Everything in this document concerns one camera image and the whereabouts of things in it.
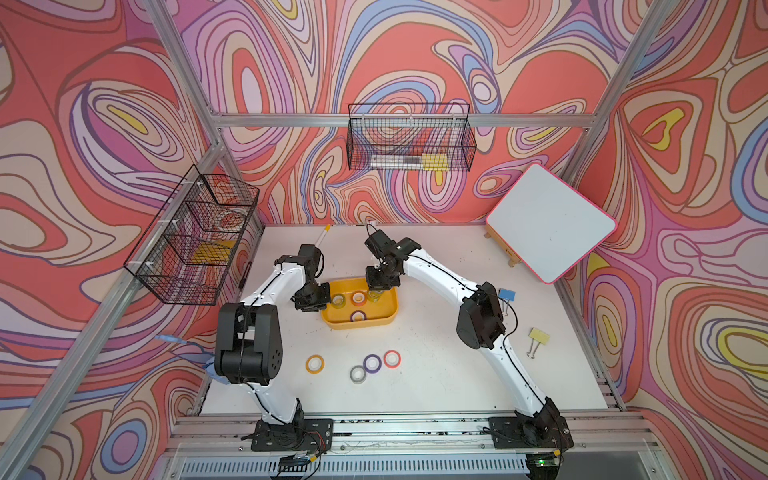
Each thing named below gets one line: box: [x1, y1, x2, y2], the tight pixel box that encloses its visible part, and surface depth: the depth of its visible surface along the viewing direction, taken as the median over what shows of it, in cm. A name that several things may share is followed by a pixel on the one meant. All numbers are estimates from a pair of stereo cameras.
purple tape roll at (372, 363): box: [363, 354, 383, 374], surface depth 87 cm
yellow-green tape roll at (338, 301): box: [332, 293, 346, 309], surface depth 98 cm
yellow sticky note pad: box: [529, 327, 550, 345], surface depth 92 cm
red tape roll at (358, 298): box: [351, 290, 367, 306], surface depth 100 cm
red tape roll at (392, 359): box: [383, 349, 402, 369], surface depth 88 cm
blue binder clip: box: [498, 288, 516, 316], surface depth 102 cm
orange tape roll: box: [305, 354, 325, 375], surface depth 87 cm
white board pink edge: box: [485, 163, 618, 285], surface depth 98 cm
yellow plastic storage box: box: [321, 277, 399, 330], surface depth 98 cm
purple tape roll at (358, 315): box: [350, 310, 368, 322], surface depth 95 cm
